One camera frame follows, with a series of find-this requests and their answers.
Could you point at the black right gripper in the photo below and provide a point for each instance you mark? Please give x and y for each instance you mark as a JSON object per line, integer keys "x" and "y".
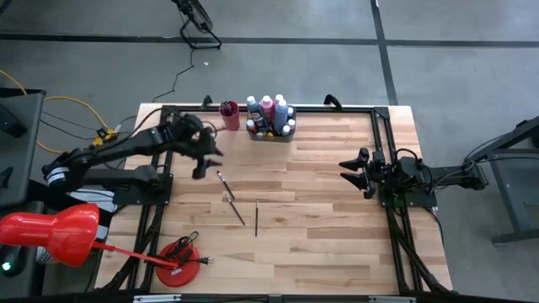
{"x": 377, "y": 169}

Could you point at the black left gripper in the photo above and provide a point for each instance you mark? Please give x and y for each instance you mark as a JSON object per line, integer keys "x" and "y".
{"x": 198, "y": 139}

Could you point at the small red paint bottle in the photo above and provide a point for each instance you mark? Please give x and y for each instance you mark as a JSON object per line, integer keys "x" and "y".
{"x": 251, "y": 125}

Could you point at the small ochre paint bottle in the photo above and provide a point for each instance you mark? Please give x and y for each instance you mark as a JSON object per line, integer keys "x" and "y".
{"x": 270, "y": 135}

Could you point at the large teal paint bottle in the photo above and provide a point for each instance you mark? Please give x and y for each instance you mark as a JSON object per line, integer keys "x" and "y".
{"x": 254, "y": 110}

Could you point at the large pink paint bottle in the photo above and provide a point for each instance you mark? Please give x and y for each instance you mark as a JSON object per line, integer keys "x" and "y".
{"x": 267, "y": 110}

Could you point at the small pink paint bottle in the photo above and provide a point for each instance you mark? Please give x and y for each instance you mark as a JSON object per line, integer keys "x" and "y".
{"x": 291, "y": 123}

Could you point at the small green paint bottle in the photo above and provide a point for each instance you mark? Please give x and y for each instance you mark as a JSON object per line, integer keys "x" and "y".
{"x": 286, "y": 130}

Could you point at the large periwinkle paint bottle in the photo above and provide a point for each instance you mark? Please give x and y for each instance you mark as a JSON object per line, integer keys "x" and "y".
{"x": 281, "y": 118}

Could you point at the small dark blue paint bottle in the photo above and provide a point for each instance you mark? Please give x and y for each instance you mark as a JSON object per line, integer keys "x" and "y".
{"x": 290, "y": 112}

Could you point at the large coral paint bottle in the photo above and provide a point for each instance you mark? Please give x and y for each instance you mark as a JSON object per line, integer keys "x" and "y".
{"x": 278, "y": 97}

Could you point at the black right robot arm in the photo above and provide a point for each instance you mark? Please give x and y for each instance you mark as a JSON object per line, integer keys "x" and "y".
{"x": 442, "y": 174}

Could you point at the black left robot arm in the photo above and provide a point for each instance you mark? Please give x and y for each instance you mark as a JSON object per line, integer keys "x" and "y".
{"x": 122, "y": 147}

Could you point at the red plastic cup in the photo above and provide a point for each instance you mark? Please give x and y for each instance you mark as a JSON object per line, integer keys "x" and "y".
{"x": 231, "y": 120}

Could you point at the grey translucent plastic bin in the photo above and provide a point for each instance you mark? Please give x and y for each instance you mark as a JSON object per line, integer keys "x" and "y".
{"x": 278, "y": 139}

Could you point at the white flat box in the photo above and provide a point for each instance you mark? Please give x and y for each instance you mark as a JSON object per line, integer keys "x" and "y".
{"x": 90, "y": 195}

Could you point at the black floor fan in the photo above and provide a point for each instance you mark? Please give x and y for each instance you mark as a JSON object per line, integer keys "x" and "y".
{"x": 195, "y": 17}

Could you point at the red desk lamp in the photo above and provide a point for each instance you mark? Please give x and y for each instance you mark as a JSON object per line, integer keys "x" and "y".
{"x": 50, "y": 233}

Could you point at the grey side table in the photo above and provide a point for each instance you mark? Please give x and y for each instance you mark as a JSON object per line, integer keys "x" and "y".
{"x": 21, "y": 168}

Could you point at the black device on side table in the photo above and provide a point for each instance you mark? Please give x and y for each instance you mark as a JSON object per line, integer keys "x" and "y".
{"x": 10, "y": 124}

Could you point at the black computer mouse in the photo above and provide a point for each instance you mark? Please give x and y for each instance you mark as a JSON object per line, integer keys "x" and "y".
{"x": 12, "y": 258}

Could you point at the black metal table frame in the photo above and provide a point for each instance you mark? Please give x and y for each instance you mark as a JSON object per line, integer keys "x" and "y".
{"x": 358, "y": 110}

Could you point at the silver metal bracket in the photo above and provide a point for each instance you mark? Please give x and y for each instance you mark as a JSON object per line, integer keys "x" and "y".
{"x": 391, "y": 299}
{"x": 156, "y": 298}

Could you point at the black metal desk frame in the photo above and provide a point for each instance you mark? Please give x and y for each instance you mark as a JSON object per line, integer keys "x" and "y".
{"x": 505, "y": 202}

